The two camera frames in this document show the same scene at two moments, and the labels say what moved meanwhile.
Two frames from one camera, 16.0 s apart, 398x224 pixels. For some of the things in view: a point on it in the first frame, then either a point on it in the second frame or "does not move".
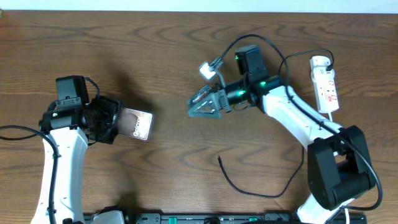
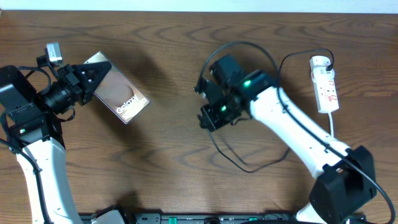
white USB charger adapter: [318, 64] does not move
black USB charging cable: [277, 195] to [277, 83]
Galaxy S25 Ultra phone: [134, 124] to [118, 93]
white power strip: [326, 95] does not move
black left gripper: [111, 121] to [76, 84]
